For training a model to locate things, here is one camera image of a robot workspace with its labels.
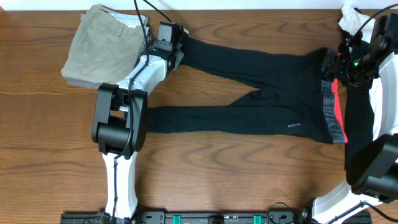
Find black leggings with red waistband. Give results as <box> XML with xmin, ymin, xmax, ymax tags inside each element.
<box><xmin>147</xmin><ymin>38</ymin><xmax>348</xmax><ymax>144</ymax></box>

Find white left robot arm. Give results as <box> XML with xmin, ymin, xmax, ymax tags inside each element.
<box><xmin>92</xmin><ymin>29</ymin><xmax>189</xmax><ymax>223</ymax></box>

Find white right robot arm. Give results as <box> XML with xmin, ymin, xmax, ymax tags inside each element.
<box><xmin>297</xmin><ymin>32</ymin><xmax>397</xmax><ymax>223</ymax></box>

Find black garment under right arm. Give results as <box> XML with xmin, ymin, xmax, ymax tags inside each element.
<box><xmin>345</xmin><ymin>88</ymin><xmax>374</xmax><ymax>169</ymax></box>

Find folded grey trousers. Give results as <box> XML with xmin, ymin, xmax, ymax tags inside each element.
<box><xmin>65</xmin><ymin>30</ymin><xmax>155</xmax><ymax>91</ymax></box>

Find white crumpled cloth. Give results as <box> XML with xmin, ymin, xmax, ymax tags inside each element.
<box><xmin>338</xmin><ymin>5</ymin><xmax>376</xmax><ymax>43</ymax></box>

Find folded khaki trousers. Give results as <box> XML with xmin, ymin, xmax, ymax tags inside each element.
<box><xmin>61</xmin><ymin>4</ymin><xmax>147</xmax><ymax>89</ymax></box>

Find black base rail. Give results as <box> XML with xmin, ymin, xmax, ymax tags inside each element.
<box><xmin>60</xmin><ymin>211</ymin><xmax>373</xmax><ymax>224</ymax></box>

